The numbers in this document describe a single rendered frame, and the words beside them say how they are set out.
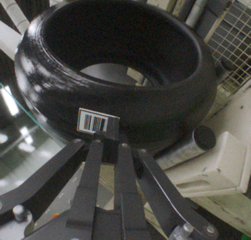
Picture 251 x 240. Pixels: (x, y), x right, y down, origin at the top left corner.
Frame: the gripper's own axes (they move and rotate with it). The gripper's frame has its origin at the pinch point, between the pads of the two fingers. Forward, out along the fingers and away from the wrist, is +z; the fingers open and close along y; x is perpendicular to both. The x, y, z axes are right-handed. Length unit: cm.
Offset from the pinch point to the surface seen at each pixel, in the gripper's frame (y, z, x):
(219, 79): 29.5, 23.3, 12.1
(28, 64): -17.0, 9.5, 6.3
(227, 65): 29.2, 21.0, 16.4
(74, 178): -14, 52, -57
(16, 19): -99, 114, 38
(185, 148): 14.0, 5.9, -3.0
